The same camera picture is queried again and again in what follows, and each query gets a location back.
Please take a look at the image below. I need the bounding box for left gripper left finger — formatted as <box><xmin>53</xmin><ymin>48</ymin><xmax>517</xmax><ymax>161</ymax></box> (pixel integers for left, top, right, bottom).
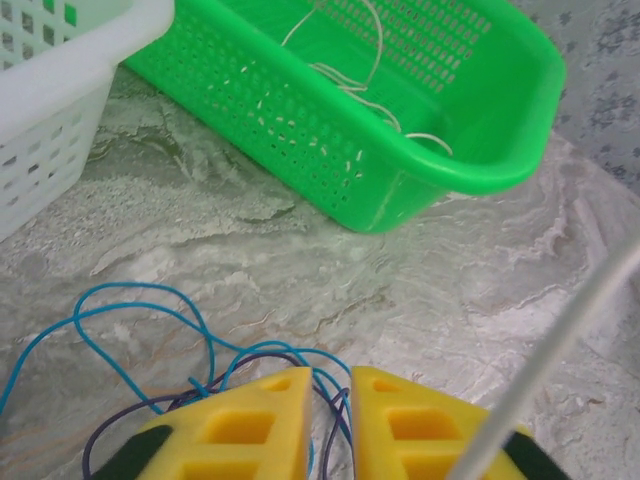
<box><xmin>89</xmin><ymin>366</ymin><xmax>315</xmax><ymax>480</ymax></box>

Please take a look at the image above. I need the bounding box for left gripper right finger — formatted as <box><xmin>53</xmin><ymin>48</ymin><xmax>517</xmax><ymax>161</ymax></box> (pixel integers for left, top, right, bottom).
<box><xmin>349</xmin><ymin>365</ymin><xmax>572</xmax><ymax>480</ymax></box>

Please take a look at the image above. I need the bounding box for light blue cable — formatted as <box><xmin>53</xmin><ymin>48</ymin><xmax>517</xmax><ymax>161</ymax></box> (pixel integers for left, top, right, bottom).
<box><xmin>0</xmin><ymin>282</ymin><xmax>354</xmax><ymax>474</ymax></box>

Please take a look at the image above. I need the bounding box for pile of thin cables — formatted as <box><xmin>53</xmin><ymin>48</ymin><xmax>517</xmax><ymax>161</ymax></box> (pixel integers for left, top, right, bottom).
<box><xmin>83</xmin><ymin>352</ymin><xmax>354</xmax><ymax>480</ymax></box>

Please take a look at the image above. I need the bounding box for white cable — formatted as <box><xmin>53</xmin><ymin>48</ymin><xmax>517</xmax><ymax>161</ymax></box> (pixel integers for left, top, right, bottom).
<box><xmin>279</xmin><ymin>0</ymin><xmax>454</xmax><ymax>157</ymax></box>
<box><xmin>447</xmin><ymin>244</ymin><xmax>640</xmax><ymax>480</ymax></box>

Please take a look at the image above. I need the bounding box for green plastic basket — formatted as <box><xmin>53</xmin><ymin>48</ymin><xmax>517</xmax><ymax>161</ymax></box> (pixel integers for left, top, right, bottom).
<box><xmin>122</xmin><ymin>0</ymin><xmax>569</xmax><ymax>235</ymax></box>

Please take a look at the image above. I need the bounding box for white plastic basket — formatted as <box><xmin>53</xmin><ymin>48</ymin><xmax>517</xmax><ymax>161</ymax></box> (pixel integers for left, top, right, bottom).
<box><xmin>0</xmin><ymin>0</ymin><xmax>176</xmax><ymax>244</ymax></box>

